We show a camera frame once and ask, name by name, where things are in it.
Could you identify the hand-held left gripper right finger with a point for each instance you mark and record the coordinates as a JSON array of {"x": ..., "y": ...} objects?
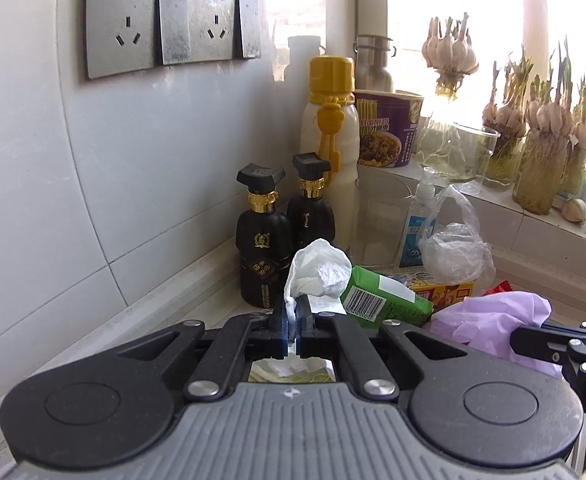
[{"x": 304, "y": 327}]

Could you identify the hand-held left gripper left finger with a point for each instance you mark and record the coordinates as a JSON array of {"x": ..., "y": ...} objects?
[{"x": 280, "y": 327}]

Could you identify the purple rubber glove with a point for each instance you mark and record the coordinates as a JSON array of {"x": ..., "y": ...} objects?
[{"x": 488, "y": 317}]

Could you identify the white tissue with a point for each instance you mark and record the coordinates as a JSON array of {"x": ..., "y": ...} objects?
[{"x": 318, "y": 267}]

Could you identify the yellow printed box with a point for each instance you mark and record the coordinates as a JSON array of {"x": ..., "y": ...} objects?
[{"x": 445, "y": 292}]

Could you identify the clear plastic bag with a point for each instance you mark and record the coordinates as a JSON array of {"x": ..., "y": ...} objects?
[{"x": 453, "y": 255}]

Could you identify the red wrapper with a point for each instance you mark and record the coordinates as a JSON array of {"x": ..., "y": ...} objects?
[{"x": 498, "y": 288}]

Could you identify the black bottle with gold band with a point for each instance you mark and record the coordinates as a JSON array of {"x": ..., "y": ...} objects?
[
  {"x": 263, "y": 240},
  {"x": 310, "y": 220}
]

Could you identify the green drink carton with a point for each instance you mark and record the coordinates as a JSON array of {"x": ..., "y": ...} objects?
[{"x": 393, "y": 295}]

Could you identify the garlic bulb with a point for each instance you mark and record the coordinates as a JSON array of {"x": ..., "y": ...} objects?
[{"x": 574, "y": 209}]

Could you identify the clear glass tumbler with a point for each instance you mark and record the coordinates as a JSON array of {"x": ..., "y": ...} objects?
[{"x": 378, "y": 220}]

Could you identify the white bottle with yellow cap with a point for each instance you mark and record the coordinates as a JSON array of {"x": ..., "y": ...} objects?
[{"x": 345, "y": 200}]

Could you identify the clear spray bottle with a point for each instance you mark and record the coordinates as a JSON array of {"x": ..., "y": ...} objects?
[{"x": 415, "y": 230}]

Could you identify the clear plastic cup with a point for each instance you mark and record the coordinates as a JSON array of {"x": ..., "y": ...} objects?
[{"x": 478, "y": 160}]

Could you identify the sprouting garlic bunch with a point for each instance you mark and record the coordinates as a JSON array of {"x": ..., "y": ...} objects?
[
  {"x": 583, "y": 125},
  {"x": 448, "y": 50},
  {"x": 508, "y": 112},
  {"x": 548, "y": 115}
]

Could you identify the purple instant noodle cup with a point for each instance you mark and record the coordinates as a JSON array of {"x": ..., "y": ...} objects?
[{"x": 388, "y": 130}]

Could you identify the stainless steel flask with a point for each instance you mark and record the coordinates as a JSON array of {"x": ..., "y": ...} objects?
[{"x": 373, "y": 67}]

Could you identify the narrow grey wall plate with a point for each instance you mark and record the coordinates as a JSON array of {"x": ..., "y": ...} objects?
[{"x": 248, "y": 15}]

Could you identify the grey wall socket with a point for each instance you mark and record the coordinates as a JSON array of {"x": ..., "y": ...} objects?
[
  {"x": 123, "y": 20},
  {"x": 208, "y": 15}
]

